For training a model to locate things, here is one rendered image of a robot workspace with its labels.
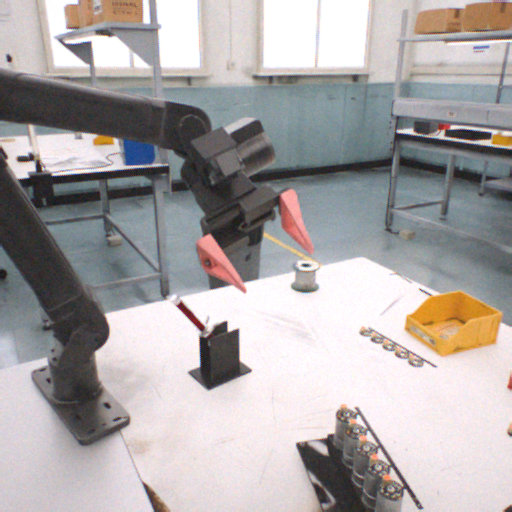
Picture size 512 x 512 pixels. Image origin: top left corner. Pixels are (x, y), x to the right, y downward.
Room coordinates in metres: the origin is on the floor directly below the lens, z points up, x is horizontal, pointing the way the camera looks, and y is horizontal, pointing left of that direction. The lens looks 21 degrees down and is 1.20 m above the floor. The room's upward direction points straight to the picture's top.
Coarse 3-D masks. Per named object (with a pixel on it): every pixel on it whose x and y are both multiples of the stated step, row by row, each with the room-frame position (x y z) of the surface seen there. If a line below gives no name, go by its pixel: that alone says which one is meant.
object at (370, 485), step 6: (378, 468) 0.40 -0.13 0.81; (366, 474) 0.40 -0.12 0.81; (366, 480) 0.40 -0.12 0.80; (372, 480) 0.39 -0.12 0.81; (378, 480) 0.39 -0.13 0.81; (366, 486) 0.40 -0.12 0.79; (372, 486) 0.39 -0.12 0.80; (366, 492) 0.40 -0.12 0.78; (372, 492) 0.39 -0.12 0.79; (366, 498) 0.39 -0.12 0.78; (372, 498) 0.39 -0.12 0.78; (366, 504) 0.39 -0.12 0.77; (372, 504) 0.39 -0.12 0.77
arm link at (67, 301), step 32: (0, 160) 0.55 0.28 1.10; (0, 192) 0.55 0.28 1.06; (0, 224) 0.55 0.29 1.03; (32, 224) 0.57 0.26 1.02; (32, 256) 0.56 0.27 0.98; (64, 256) 0.59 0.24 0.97; (32, 288) 0.56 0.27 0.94; (64, 288) 0.57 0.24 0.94; (64, 320) 0.57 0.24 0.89; (96, 320) 0.58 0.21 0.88
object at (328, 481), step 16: (304, 448) 0.48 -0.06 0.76; (320, 448) 0.48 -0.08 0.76; (304, 464) 0.46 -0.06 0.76; (320, 464) 0.46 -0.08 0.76; (336, 464) 0.46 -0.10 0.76; (320, 480) 0.43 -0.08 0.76; (336, 480) 0.43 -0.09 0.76; (320, 496) 0.41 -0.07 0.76; (336, 496) 0.41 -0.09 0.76; (352, 496) 0.41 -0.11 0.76
